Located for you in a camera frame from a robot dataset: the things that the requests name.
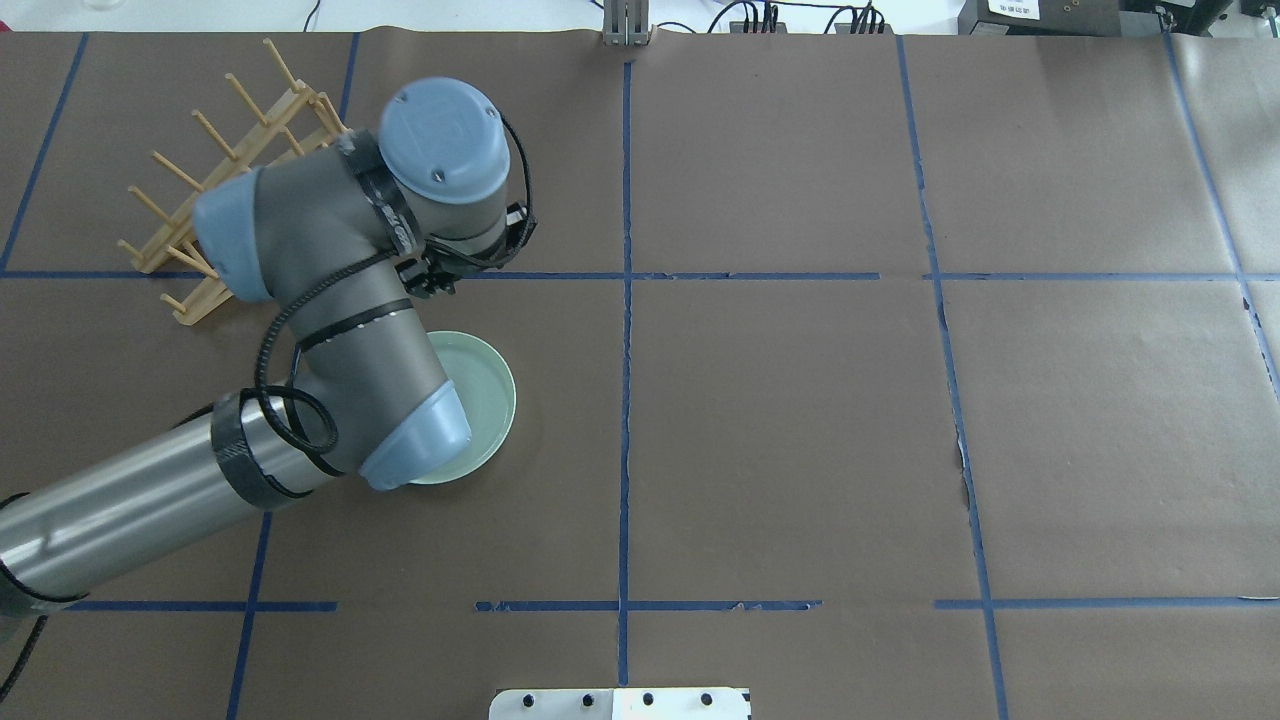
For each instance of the light green round plate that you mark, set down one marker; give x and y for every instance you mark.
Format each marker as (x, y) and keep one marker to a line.
(488, 394)

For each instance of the black power strip right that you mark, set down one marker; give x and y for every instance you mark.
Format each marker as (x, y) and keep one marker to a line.
(864, 19)

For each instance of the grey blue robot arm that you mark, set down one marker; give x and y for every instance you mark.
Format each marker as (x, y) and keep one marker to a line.
(346, 380)

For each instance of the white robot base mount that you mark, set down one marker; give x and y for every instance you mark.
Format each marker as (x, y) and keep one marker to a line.
(623, 703)

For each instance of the grey metal frame post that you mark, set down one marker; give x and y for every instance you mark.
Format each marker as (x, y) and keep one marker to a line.
(626, 23)

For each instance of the wooden dish rack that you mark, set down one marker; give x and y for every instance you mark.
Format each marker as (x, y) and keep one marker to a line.
(301, 121)

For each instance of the black power strip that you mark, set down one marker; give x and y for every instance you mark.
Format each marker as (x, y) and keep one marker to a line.
(758, 18)
(864, 19)

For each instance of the brown paper table cover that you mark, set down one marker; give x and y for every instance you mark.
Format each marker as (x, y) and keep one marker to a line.
(902, 378)

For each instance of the black box with label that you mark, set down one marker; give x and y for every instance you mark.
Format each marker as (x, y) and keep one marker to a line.
(1039, 18)

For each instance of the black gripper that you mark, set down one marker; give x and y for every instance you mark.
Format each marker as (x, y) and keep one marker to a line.
(428, 281)

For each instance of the black power strip left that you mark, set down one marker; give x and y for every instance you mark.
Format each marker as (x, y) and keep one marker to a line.
(758, 18)

